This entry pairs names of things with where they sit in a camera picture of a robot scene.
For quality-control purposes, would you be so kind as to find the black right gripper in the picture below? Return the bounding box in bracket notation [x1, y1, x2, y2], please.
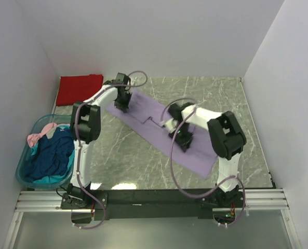
[167, 122, 193, 154]

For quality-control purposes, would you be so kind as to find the lavender t shirt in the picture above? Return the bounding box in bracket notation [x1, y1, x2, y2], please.
[105, 91, 217, 178]

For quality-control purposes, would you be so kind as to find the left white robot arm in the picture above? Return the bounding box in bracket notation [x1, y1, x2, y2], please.
[67, 73, 132, 209]

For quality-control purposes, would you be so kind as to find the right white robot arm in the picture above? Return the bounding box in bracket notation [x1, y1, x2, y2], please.
[164, 101, 247, 207]

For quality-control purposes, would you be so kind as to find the folded red t shirt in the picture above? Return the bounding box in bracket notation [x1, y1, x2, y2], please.
[56, 74, 103, 106]

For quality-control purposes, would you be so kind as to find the pink garment in basket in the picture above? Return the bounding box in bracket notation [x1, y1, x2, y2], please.
[27, 122, 57, 148]

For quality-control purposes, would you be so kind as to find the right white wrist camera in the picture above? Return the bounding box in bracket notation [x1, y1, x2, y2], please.
[161, 118, 178, 133]

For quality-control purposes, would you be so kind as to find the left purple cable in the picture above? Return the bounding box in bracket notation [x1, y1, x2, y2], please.
[70, 70, 148, 231]

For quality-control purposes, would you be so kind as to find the aluminium frame rail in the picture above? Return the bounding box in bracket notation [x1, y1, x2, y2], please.
[15, 189, 289, 212]

